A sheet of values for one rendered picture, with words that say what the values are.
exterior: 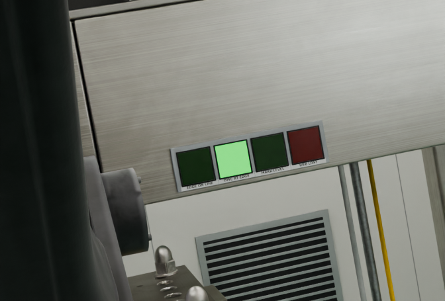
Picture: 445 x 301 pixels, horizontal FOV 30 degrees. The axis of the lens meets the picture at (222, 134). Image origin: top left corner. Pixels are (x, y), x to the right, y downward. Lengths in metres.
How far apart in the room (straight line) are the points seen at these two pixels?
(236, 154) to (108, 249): 0.97
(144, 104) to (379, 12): 0.41
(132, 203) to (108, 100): 0.92
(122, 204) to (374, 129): 1.03
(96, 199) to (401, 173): 3.61
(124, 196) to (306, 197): 3.43
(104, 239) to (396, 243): 3.64
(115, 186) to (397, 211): 3.60
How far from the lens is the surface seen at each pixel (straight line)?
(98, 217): 0.35
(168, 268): 1.29
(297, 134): 1.33
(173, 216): 3.67
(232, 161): 1.30
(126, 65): 1.29
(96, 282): 0.27
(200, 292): 0.98
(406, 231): 3.97
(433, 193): 1.64
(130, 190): 0.37
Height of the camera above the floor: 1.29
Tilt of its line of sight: 3 degrees down
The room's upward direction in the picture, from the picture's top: 10 degrees counter-clockwise
